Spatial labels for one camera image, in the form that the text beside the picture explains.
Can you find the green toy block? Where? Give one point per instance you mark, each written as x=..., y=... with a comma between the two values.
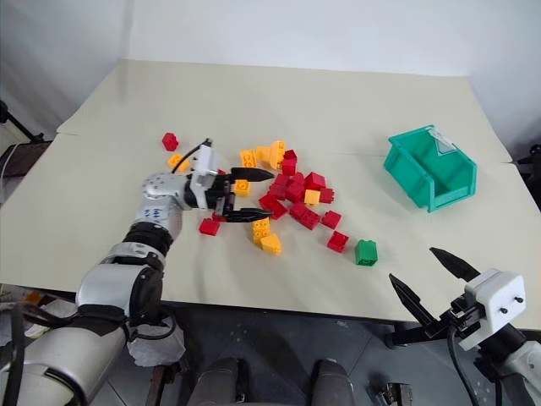
x=366, y=253

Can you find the teal plastic bin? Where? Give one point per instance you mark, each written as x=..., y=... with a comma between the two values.
x=416, y=173

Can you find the large yellow toy block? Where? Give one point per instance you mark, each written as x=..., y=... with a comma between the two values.
x=272, y=154

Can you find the black tripod stand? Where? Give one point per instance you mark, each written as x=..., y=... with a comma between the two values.
x=19, y=124

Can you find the dark rounded shape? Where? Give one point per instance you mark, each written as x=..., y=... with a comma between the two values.
x=331, y=382

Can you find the crumpled white plastic sheet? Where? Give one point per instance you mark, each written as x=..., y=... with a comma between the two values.
x=156, y=344

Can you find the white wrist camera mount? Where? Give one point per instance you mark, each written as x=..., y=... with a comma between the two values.
x=206, y=166
x=494, y=302

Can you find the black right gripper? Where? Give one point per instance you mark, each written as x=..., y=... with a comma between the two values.
x=458, y=319

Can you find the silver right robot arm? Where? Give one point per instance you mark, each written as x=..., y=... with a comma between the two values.
x=517, y=363

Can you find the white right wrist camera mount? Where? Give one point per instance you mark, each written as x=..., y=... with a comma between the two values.
x=494, y=302

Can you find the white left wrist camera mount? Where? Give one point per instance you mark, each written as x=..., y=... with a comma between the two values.
x=206, y=166

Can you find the black equipment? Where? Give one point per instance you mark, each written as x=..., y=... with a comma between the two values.
x=531, y=160

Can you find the red toy block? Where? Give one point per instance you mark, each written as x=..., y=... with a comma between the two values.
x=209, y=227
x=170, y=141
x=331, y=219
x=297, y=178
x=327, y=195
x=216, y=216
x=305, y=215
x=338, y=242
x=295, y=192
x=280, y=186
x=315, y=180
x=274, y=205
x=290, y=162

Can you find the clear label holder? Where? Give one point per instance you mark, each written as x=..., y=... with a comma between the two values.
x=443, y=141

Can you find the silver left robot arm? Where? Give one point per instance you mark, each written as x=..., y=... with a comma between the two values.
x=105, y=287

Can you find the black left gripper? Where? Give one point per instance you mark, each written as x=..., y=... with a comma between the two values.
x=219, y=192

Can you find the black table clamp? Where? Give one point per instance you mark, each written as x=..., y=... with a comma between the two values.
x=406, y=334

